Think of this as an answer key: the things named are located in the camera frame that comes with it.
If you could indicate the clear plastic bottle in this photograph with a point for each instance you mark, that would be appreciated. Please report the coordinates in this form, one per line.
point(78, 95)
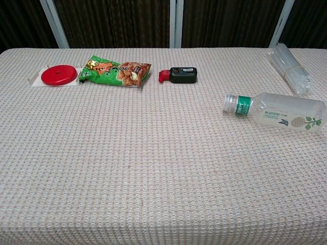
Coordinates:
point(281, 112)

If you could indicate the black ink bottle red cap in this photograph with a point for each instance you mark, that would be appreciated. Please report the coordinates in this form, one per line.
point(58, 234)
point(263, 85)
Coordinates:
point(182, 75)

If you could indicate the beige woven tablecloth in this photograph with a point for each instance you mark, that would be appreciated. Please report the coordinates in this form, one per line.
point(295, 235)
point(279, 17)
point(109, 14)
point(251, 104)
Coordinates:
point(143, 163)

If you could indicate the green orange snack bag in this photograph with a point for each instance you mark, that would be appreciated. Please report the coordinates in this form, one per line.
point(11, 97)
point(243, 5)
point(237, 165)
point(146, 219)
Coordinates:
point(112, 74)

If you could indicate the dark brown partition panel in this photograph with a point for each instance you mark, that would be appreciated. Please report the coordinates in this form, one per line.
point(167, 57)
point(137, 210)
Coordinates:
point(230, 23)
point(115, 23)
point(23, 23)
point(309, 23)

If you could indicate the red round disc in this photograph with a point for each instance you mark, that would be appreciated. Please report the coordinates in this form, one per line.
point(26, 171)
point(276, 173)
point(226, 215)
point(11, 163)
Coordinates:
point(59, 74)

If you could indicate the red disc on card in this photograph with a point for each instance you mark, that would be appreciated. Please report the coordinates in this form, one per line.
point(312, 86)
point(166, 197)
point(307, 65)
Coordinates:
point(35, 82)

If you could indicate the stack of clear cups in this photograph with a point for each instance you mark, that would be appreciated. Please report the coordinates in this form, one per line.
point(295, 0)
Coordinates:
point(290, 67)

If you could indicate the grey partition post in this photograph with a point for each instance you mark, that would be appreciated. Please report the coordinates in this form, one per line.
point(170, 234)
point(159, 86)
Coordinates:
point(176, 24)
point(54, 24)
point(281, 24)

